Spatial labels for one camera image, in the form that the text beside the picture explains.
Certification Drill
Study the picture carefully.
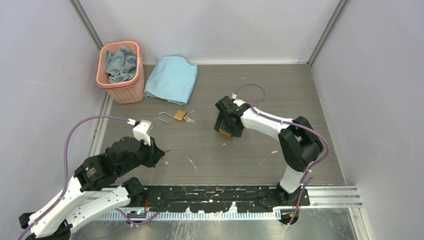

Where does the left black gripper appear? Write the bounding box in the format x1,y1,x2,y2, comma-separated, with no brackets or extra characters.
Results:
118,134,165,176

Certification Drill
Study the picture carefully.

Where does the brass padlock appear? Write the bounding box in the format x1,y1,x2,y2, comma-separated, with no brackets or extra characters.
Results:
157,109,187,124
218,129,233,139

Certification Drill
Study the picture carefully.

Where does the small silver key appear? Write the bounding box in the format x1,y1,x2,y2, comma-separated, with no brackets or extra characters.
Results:
183,116,195,123

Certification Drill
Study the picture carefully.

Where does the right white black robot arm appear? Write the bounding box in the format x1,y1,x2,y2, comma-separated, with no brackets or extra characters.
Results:
214,94,329,206

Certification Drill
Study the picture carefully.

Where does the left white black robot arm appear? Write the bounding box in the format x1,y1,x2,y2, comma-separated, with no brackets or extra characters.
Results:
19,136,166,240

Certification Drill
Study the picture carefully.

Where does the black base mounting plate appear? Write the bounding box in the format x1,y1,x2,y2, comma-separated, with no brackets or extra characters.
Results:
129,185,310,214

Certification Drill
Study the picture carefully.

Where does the light blue folded towel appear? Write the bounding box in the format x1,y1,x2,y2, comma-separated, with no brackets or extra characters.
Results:
144,56,198,105

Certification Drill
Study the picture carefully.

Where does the pink plastic laundry basket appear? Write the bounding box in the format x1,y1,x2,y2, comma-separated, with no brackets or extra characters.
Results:
95,40,145,104

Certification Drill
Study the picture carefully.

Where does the grey-blue cloth in basket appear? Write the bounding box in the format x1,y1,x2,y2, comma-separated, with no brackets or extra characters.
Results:
104,45,138,84

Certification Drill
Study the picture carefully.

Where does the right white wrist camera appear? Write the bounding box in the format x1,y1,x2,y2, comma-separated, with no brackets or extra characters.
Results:
231,93,246,107

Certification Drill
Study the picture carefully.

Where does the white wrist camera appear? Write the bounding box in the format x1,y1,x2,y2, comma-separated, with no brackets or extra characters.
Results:
231,93,246,107
132,119,153,146

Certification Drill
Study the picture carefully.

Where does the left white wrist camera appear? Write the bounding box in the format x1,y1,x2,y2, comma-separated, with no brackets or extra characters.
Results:
132,119,153,146

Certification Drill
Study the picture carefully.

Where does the aluminium rail frame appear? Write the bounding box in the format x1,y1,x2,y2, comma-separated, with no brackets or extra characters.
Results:
71,185,368,240

